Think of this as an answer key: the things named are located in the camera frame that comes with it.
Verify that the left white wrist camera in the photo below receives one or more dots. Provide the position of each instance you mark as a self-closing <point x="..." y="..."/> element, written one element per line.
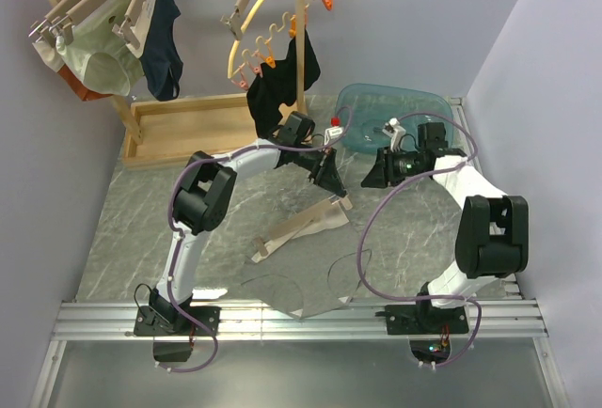
<point x="334" y="131"/>

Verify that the black underwear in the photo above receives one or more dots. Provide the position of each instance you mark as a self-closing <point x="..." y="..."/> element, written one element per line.
<point x="268" y="92"/>

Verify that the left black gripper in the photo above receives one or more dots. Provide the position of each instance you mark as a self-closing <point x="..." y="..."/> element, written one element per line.
<point x="327" y="177"/>

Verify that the aluminium mounting rail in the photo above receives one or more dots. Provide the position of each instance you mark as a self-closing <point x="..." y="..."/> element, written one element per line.
<point x="263" y="358"/>

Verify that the wooden drying rack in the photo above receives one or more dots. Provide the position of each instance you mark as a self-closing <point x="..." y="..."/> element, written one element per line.
<point x="162" y="134"/>

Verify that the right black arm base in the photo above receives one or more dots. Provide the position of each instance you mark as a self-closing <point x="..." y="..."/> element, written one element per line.
<point x="430" y="329"/>

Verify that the grey and cream underwear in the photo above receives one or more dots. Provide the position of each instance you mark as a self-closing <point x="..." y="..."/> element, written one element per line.
<point x="307" y="276"/>

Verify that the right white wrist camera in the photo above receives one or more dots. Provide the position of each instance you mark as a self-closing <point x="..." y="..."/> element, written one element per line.
<point x="396" y="133"/>

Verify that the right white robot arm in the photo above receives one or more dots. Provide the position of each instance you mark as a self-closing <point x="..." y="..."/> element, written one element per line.
<point x="492" y="241"/>

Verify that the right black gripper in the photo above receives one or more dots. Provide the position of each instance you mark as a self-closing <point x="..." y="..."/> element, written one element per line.
<point x="383" y="174"/>

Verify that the navy blue underwear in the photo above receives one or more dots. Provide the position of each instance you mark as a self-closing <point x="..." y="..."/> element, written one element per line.
<point x="160" y="60"/>

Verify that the blue plastic basin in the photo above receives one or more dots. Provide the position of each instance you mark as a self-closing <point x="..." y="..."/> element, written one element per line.
<point x="368" y="107"/>

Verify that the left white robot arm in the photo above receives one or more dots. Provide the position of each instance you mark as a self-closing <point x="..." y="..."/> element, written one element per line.
<point x="200" y="201"/>

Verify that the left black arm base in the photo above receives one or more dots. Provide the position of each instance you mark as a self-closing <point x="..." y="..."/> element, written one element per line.
<point x="173" y="334"/>

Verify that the orange underwear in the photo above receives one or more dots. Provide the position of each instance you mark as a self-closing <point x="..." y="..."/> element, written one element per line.
<point x="82" y="92"/>

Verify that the light green underwear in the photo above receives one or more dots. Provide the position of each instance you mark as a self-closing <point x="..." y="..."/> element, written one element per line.
<point x="97" y="56"/>

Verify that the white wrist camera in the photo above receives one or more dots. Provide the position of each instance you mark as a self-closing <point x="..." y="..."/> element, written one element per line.
<point x="334" y="131"/>
<point x="396" y="133"/>

